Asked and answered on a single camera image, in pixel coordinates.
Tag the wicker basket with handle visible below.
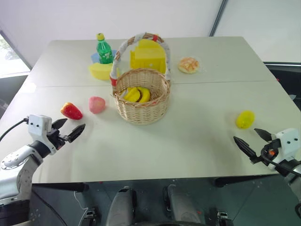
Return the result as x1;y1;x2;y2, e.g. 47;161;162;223
109;32;172;126

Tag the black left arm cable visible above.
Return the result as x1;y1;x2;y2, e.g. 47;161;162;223
0;118;29;142

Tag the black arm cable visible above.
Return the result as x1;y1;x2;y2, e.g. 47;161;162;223
0;118;29;142
262;141;301;177

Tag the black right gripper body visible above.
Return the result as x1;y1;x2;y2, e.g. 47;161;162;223
257;138;282;166

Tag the black table frame rail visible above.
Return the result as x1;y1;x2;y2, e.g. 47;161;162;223
31;182;89;193

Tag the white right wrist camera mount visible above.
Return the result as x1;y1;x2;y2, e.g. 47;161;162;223
269;128;301;170

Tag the yellow toy lemon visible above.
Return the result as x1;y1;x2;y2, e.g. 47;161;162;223
235;110;256;129

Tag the yellow plastic box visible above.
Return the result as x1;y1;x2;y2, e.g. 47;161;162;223
129;38;166;74

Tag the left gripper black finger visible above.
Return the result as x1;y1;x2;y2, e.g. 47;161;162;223
62;123;86;143
52;118;68;130

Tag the black side furniture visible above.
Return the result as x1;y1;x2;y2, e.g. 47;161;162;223
262;61;301;101

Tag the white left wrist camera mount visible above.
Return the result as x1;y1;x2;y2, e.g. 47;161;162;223
26;114;57;155

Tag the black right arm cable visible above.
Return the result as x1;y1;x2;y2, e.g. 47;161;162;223
262;141;301;177

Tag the thin white cable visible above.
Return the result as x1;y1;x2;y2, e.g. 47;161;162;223
73;190;89;226

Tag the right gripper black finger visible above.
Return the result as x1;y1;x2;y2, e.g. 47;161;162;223
254;128;274;143
233;136;260;165

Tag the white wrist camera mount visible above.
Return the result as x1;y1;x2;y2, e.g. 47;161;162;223
269;128;301;170
26;114;57;155

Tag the pink toy peach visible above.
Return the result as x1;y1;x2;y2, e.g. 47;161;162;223
88;96;106;115

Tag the black metal foot bracket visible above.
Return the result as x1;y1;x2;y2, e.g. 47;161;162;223
85;206;100;226
215;210;234;226

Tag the round toy bread bun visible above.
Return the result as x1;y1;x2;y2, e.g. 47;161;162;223
177;56;200;74

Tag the yellow toy banana bunch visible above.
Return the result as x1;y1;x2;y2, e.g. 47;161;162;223
119;86;151;104

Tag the green plastic soda bottle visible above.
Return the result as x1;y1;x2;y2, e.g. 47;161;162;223
96;32;114;65

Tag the dark window frame post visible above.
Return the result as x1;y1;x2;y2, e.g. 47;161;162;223
209;0;229;37

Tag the yellow half-round cheese block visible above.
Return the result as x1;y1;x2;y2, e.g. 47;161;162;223
88;62;121;81

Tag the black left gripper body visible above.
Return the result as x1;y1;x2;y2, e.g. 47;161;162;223
47;128;69;152

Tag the bright window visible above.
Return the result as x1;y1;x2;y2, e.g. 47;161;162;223
0;30;32;79

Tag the red toy strawberry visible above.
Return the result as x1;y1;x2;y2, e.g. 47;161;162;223
60;102;84;121

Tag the dark rounded grey shape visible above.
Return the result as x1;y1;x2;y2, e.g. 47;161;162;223
105;186;137;226
163;184;203;226

